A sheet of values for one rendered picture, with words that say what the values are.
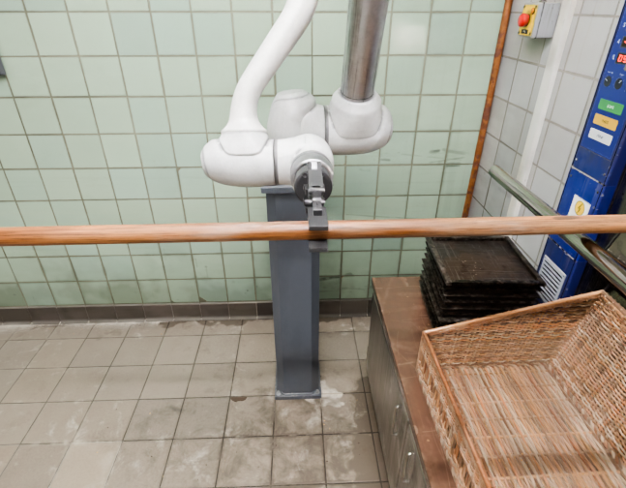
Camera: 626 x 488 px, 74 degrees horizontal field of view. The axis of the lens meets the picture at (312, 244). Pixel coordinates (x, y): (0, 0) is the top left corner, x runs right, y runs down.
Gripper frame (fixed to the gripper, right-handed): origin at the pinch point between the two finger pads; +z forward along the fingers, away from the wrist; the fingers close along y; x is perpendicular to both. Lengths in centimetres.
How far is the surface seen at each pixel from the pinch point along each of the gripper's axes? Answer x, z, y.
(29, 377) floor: 130, -82, 120
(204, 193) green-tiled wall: 47, -123, 46
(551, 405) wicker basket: -63, -12, 61
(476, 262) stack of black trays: -53, -49, 40
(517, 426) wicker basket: -51, -6, 61
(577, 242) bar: -42.8, 0.9, 3.0
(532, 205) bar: -42.8, -13.7, 3.2
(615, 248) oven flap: -78, -30, 23
